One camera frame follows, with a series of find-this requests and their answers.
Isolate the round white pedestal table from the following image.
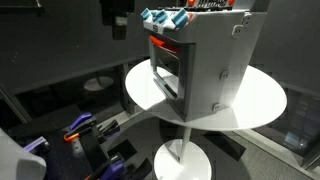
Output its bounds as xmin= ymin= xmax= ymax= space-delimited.
xmin=124 ymin=58 xmax=288 ymax=180

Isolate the white round floor disc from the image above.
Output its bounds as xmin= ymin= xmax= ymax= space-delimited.
xmin=83 ymin=75 xmax=115 ymax=93

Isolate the gray toy stove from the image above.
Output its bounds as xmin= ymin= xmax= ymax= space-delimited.
xmin=141 ymin=0 xmax=268 ymax=123

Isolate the blue stove knob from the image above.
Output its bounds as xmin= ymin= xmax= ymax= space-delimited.
xmin=171 ymin=7 xmax=190 ymax=29
xmin=140 ymin=7 xmax=153 ymax=21
xmin=156 ymin=9 xmax=170 ymax=25
xmin=151 ymin=9 xmax=160 ymax=22

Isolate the gray oven door with window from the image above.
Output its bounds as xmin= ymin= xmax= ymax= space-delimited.
xmin=148 ymin=34 xmax=196 ymax=122

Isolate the black spring clamp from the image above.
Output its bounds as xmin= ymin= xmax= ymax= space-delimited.
xmin=125 ymin=157 xmax=153 ymax=180
xmin=96 ymin=119 xmax=121 ymax=138

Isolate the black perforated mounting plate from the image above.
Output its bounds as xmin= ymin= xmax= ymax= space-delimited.
xmin=42 ymin=126 xmax=113 ymax=180

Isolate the red oven door handle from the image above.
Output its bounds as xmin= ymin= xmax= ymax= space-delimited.
xmin=148 ymin=34 xmax=183 ymax=55

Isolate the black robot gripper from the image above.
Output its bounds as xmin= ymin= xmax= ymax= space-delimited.
xmin=99 ymin=0 xmax=136 ymax=41

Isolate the purple clamp with orange tip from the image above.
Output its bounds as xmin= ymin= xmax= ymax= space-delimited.
xmin=83 ymin=155 xmax=127 ymax=180
xmin=62 ymin=112 xmax=98 ymax=144

